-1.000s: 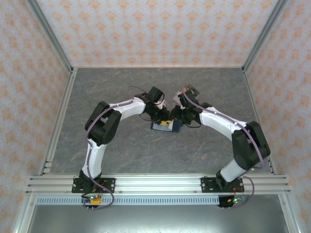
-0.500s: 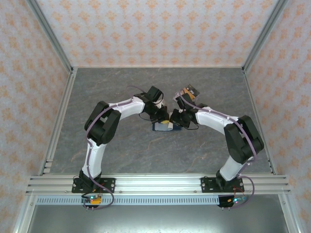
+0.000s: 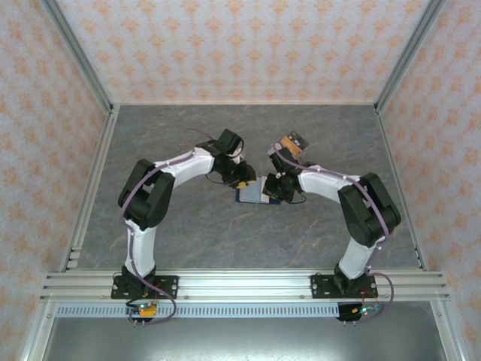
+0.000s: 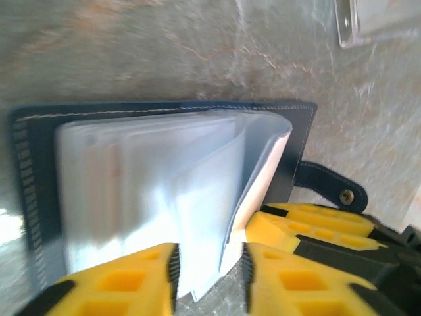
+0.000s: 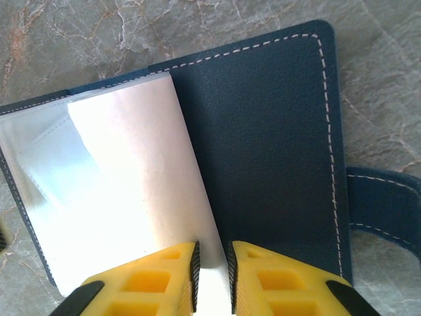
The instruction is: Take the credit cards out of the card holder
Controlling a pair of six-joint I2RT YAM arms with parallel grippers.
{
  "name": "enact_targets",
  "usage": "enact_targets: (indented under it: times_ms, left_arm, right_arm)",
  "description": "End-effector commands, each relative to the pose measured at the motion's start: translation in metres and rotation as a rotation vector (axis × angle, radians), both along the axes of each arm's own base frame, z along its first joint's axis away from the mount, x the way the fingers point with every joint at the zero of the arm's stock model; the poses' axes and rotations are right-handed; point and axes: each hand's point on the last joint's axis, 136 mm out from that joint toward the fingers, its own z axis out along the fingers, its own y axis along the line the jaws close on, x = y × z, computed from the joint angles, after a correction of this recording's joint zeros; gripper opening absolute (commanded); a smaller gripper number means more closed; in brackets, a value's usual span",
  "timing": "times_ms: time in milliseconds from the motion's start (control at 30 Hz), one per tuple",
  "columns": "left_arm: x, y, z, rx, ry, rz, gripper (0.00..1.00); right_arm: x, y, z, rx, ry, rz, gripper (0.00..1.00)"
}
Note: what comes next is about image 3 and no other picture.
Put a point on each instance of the navy blue card holder wallet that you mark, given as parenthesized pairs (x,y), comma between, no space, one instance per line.
(250,193)

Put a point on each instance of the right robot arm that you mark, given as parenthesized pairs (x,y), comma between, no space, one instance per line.
(357,255)

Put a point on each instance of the gold card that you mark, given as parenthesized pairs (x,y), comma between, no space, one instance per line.
(292,146)

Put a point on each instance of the black VIP card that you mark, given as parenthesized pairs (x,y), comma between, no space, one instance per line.
(298,140)

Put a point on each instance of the small controller circuit board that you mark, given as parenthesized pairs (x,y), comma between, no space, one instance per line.
(360,311)
(144,310)

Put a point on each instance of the grey metal panel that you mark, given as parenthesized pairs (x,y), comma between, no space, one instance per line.
(240,338)

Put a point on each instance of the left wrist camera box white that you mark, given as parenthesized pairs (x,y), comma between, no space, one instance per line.
(237,156)

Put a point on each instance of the aluminium mounting rail beam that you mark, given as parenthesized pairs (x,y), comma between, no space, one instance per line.
(244,286)

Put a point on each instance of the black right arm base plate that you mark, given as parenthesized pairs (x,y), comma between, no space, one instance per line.
(319,286)

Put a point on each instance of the aluminium side rail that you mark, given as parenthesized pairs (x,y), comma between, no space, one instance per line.
(101,158)
(394,169)

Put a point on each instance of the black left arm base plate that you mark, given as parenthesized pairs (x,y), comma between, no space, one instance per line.
(169,286)

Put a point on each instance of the aluminium frame post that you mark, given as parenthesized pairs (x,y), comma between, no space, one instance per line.
(75,56)
(409,56)

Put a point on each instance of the aluminium frame leg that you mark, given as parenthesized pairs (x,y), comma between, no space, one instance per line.
(37,334)
(447,334)

